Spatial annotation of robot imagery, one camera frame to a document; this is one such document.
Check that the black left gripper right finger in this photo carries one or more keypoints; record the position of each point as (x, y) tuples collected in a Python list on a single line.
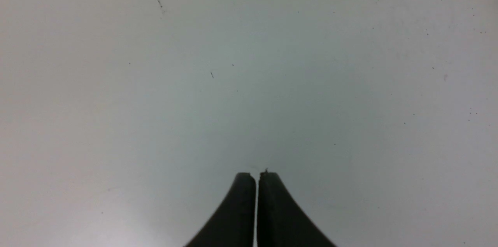
[(280, 220)]

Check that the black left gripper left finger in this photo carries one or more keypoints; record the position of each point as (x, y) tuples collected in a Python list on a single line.
[(232, 224)]

